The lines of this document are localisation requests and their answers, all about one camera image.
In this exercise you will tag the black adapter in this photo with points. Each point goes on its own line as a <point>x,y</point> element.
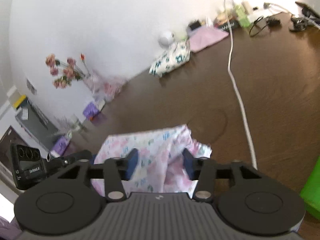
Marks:
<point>275,22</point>

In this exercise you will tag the pink floral white garment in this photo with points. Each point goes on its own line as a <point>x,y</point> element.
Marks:
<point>155,142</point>

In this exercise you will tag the dried pink flowers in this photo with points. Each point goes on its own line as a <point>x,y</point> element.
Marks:
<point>66,71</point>

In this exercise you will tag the green spray bottle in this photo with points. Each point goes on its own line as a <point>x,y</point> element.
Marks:
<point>242,16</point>

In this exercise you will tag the small black box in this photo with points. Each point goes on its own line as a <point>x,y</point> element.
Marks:
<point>195,25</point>

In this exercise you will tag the white wall vent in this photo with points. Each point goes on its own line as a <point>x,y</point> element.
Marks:
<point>31,87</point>

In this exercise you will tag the plain pink folded cloth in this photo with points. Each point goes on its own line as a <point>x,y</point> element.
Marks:
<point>207,37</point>

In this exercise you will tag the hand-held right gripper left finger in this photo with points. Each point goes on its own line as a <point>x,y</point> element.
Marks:
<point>131,164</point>

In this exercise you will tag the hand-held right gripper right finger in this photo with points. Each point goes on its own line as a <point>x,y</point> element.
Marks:
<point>188,165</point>

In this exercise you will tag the dark box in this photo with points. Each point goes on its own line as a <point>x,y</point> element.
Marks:
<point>8,145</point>

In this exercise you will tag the bright green object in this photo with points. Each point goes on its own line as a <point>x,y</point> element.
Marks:
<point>312,192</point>

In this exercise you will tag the clear glass object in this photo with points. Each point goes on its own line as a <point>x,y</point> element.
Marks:
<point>71,126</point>

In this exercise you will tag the purple tissue pack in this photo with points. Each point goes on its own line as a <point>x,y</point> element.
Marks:
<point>91,110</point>
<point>60,145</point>

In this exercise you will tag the white power strip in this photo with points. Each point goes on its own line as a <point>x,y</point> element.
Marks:
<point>260,13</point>

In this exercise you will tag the black phone holder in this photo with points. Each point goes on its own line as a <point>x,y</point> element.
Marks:
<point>300,23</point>

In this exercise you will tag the clear plastic bag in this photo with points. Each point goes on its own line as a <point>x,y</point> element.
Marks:
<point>110,88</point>

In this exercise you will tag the grey box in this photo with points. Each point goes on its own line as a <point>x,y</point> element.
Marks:
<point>35,122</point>

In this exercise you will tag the dark book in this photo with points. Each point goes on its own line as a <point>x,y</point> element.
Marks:
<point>226,25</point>

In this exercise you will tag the white charger block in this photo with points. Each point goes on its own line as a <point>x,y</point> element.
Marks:
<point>247,6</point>

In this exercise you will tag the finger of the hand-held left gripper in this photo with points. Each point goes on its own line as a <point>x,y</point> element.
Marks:
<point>72,158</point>

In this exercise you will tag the patterned flower vase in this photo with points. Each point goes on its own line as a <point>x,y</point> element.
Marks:
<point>91,83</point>

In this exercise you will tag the green floral folded cloth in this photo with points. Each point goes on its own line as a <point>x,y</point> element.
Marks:
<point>170,60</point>

